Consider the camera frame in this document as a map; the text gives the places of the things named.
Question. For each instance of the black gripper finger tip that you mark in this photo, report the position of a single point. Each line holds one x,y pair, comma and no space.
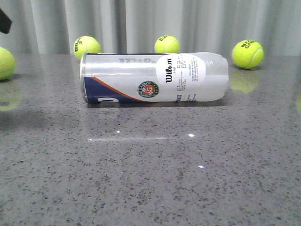
5,22

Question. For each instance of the clear Wilson tennis ball can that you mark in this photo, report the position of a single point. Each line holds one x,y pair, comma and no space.
164,77

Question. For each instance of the far left tennis ball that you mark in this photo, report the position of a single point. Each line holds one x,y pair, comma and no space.
7,64

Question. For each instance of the tennis ball marked three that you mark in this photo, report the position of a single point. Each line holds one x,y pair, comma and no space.
85,44

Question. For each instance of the centre back tennis ball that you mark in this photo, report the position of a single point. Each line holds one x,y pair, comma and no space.
167,44

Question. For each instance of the right Roland Garros tennis ball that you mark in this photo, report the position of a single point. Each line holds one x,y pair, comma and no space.
247,54

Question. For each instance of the grey pleated curtain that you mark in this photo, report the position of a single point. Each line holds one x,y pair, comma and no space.
52,26

